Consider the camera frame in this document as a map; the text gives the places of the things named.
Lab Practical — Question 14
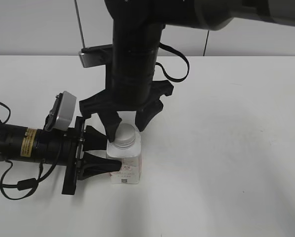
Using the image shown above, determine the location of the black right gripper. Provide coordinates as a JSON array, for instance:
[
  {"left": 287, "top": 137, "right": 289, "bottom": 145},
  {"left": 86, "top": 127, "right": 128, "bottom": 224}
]
[{"left": 79, "top": 80, "right": 173, "bottom": 143}]

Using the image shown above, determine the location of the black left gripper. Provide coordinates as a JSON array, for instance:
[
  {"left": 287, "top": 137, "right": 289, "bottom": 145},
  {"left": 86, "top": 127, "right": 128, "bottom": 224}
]
[{"left": 61, "top": 117, "right": 122, "bottom": 195}]

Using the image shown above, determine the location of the white screw cap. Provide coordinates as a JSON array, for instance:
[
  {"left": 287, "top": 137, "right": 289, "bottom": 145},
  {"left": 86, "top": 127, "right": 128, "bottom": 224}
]
[{"left": 114, "top": 123, "right": 136, "bottom": 149}]

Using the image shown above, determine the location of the white square plastic bottle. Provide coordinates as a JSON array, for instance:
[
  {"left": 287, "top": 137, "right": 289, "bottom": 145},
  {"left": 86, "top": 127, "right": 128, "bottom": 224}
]
[{"left": 106, "top": 130, "right": 142, "bottom": 184}]

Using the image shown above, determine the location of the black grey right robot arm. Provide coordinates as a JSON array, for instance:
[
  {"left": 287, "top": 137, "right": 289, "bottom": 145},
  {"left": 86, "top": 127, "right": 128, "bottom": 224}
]
[{"left": 79, "top": 0, "right": 295, "bottom": 142}]

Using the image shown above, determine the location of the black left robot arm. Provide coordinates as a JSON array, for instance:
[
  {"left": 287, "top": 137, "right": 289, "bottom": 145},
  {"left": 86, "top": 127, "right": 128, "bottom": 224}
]
[{"left": 0, "top": 117, "right": 122, "bottom": 197}]

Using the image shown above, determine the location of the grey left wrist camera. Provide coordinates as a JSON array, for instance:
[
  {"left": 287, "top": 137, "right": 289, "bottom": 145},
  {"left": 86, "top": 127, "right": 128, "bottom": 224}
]
[{"left": 43, "top": 91, "right": 77, "bottom": 132}]

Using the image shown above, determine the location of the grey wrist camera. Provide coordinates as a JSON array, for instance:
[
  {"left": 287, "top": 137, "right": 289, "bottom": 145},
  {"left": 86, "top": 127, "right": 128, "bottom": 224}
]
[
  {"left": 79, "top": 44, "right": 113, "bottom": 68},
  {"left": 43, "top": 91, "right": 77, "bottom": 132}
]

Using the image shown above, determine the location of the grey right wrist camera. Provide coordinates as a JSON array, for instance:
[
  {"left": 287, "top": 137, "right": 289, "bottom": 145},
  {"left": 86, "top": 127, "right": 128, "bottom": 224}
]
[{"left": 79, "top": 44, "right": 113, "bottom": 68}]

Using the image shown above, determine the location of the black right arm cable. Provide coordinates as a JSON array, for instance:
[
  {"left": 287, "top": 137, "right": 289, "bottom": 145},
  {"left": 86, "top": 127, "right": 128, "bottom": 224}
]
[{"left": 154, "top": 41, "right": 190, "bottom": 82}]

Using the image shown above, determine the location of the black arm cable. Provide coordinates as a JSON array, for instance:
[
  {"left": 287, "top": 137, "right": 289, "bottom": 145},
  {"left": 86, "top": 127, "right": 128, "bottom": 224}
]
[
  {"left": 0, "top": 99, "right": 62, "bottom": 200},
  {"left": 154, "top": 41, "right": 190, "bottom": 82}
]

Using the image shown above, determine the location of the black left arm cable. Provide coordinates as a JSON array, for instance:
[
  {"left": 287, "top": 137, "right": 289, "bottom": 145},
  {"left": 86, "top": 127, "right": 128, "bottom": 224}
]
[{"left": 0, "top": 99, "right": 62, "bottom": 200}]

